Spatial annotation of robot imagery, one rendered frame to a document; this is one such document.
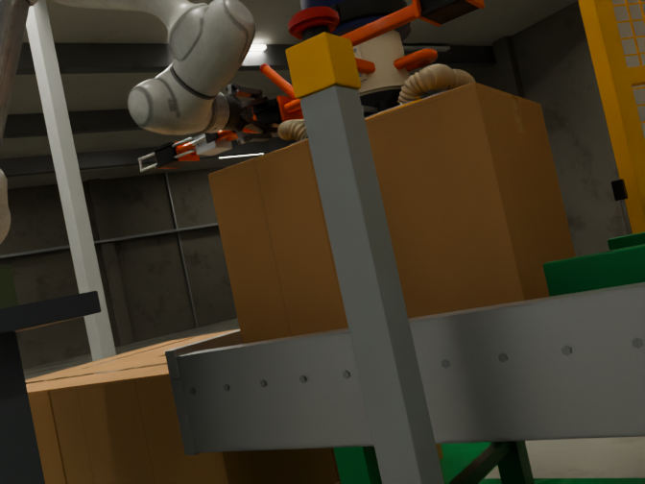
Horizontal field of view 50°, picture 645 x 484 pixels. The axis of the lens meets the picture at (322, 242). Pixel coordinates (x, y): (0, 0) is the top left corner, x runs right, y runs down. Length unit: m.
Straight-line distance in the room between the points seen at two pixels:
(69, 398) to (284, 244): 0.85
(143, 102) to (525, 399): 0.83
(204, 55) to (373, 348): 0.64
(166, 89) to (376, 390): 0.70
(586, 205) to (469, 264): 10.71
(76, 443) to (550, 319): 1.36
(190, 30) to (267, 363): 0.61
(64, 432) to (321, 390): 0.99
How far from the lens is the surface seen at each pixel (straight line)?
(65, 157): 5.27
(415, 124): 1.21
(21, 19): 1.72
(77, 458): 2.00
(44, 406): 2.07
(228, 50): 1.28
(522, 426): 1.04
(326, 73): 0.91
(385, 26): 1.19
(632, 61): 2.29
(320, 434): 1.21
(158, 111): 1.31
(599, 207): 11.74
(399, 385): 0.89
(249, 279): 1.41
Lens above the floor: 0.70
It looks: 2 degrees up
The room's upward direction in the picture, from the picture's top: 12 degrees counter-clockwise
